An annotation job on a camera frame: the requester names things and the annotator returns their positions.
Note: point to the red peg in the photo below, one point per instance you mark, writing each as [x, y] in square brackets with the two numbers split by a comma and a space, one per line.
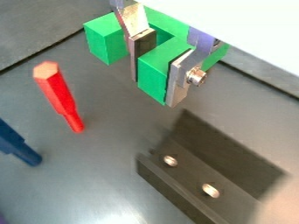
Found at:
[47, 75]

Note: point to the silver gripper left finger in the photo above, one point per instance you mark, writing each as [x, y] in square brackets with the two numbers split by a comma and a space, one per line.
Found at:
[141, 36]

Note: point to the green U-shaped block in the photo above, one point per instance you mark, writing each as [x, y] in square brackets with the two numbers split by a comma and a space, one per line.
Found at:
[107, 45]

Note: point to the dark grey fixture block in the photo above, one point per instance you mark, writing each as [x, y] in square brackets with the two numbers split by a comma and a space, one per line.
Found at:
[209, 174]

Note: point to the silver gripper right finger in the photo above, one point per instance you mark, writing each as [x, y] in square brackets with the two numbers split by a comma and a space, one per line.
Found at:
[186, 71]

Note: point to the blue peg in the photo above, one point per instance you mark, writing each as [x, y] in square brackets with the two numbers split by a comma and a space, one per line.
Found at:
[13, 145]

